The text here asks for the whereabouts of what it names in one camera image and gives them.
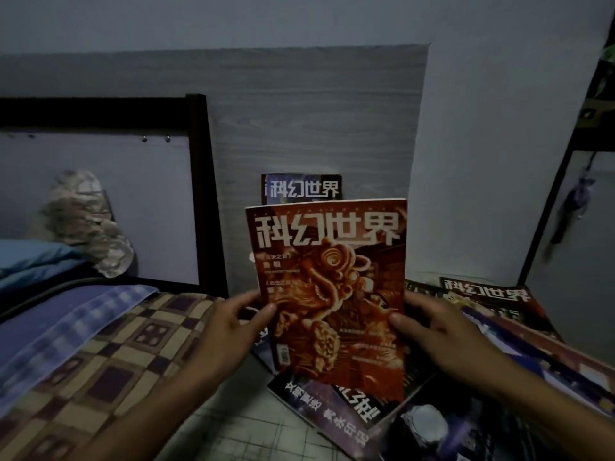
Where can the purple glossy cover magazine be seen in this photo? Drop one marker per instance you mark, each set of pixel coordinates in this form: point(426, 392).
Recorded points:
point(547, 360)

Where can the blue checked blanket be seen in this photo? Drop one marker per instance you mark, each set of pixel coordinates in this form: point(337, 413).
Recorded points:
point(62, 331)

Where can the person's right hand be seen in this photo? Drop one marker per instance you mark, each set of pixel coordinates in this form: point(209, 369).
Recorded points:
point(447, 338)

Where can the person's left forearm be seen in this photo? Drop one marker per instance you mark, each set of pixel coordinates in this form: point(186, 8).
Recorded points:
point(149, 412)

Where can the dark wooden bed frame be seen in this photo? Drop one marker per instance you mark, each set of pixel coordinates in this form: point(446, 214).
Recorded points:
point(202, 187)

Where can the hanging dark tassel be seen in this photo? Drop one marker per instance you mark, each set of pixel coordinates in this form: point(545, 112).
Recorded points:
point(574, 201)

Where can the blue pillow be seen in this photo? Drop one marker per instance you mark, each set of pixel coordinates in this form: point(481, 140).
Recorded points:
point(33, 261)

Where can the black glossy cover magazine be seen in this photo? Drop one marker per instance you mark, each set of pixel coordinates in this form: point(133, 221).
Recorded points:
point(456, 427)

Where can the dark red cover magazine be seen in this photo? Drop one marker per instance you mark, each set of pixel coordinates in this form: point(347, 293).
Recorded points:
point(495, 302)

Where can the brown checked bed sheet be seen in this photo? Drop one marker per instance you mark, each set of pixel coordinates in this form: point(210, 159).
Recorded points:
point(110, 374)

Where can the person's left hand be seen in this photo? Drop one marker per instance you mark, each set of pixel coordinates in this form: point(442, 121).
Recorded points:
point(226, 340)

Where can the dark metal rack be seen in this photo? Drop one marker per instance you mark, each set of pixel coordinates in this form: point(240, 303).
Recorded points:
point(576, 148)

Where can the person's right thumb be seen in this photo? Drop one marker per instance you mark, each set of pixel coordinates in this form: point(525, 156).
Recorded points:
point(408, 326)

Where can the person's right forearm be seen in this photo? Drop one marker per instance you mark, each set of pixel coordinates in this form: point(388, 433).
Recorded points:
point(547, 408)

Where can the camouflage cloth bundle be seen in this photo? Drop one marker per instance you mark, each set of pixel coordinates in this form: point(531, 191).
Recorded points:
point(84, 220)

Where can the dark purple cover magazine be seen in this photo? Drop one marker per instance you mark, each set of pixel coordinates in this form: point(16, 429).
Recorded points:
point(331, 408)

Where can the grey wood grain panel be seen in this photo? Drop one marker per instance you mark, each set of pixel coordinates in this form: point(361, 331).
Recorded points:
point(288, 139)

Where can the orange dragon cover magazine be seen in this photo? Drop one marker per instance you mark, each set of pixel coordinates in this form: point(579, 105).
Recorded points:
point(331, 292)

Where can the blue cover magazine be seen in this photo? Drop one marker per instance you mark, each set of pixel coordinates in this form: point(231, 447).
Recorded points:
point(302, 188)

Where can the person's left thumb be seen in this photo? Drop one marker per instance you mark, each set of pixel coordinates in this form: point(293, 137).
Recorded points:
point(259, 321)

